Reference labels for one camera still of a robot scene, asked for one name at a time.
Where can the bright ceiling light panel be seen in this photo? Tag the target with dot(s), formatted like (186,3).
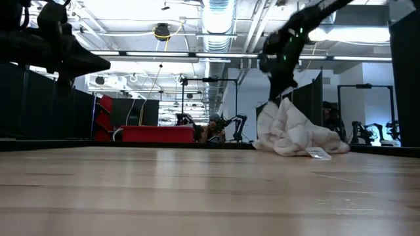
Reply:
(354,34)

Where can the seated person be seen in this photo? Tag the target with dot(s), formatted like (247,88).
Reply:
(214,129)

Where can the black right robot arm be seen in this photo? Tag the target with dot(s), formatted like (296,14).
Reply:
(325,8)

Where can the black box behind tote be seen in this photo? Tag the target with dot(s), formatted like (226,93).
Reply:
(151,113)

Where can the round black ceiling device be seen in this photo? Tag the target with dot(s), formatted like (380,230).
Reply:
(99,80)

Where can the ceiling light strip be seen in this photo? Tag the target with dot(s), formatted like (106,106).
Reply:
(226,55)
(157,53)
(105,52)
(315,57)
(361,58)

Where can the short black partition row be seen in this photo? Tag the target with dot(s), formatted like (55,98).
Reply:
(308,98)

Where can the ribbed silver ceiling duct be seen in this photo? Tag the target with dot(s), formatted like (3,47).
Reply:
(218,19)

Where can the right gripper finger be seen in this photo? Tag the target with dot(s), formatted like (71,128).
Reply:
(275,90)
(287,88)

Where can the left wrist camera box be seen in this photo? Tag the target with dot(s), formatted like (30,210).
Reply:
(54,16)

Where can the tall black side panel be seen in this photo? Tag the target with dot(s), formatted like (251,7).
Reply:
(407,82)

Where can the grey wall vent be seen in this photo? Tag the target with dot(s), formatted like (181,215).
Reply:
(327,81)

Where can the long black partition row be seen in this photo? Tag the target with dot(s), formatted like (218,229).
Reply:
(33,108)

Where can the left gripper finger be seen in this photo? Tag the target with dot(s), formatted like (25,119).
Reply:
(93,64)
(64,83)

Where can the white red-checked towel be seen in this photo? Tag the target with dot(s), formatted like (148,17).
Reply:
(295,134)

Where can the wide black frame stand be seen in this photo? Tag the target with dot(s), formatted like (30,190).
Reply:
(364,86)

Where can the thin black frame stand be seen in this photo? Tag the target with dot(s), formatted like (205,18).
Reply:
(210,79)

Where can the stacked red bins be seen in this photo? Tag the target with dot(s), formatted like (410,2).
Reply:
(105,103)

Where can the black aluminium table frame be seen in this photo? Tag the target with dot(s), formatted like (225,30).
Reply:
(65,144)

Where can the red plastic tote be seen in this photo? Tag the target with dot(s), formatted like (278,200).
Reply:
(157,134)

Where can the white round base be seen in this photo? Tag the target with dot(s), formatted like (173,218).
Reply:
(390,143)

